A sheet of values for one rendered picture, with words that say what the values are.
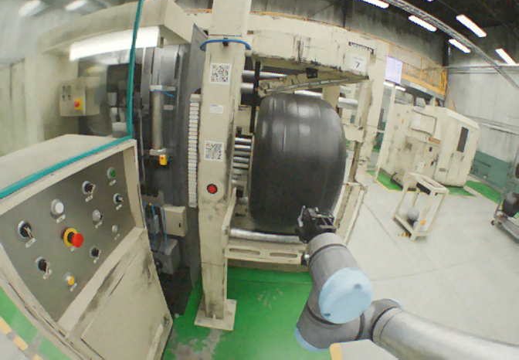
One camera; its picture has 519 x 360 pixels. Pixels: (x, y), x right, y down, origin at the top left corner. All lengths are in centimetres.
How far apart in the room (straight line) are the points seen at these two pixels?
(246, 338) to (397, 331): 125
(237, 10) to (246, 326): 177
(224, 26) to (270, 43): 31
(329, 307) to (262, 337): 126
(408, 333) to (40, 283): 75
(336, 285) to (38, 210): 61
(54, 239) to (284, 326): 146
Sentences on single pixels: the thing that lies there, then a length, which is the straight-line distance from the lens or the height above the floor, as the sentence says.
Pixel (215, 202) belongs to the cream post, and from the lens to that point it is 87.
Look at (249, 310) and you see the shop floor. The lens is 167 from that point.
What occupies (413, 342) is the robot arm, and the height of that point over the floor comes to 116.
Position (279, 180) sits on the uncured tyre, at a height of 121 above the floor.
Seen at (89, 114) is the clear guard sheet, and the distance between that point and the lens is 61.
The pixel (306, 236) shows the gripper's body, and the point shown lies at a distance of 51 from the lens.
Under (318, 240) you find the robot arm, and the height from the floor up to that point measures 118.
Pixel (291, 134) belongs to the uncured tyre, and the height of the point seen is 134.
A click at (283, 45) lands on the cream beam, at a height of 171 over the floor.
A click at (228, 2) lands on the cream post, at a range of 84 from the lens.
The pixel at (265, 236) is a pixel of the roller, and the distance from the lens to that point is 84.
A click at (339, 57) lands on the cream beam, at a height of 170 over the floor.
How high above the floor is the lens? 143
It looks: 18 degrees down
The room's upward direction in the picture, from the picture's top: 7 degrees clockwise
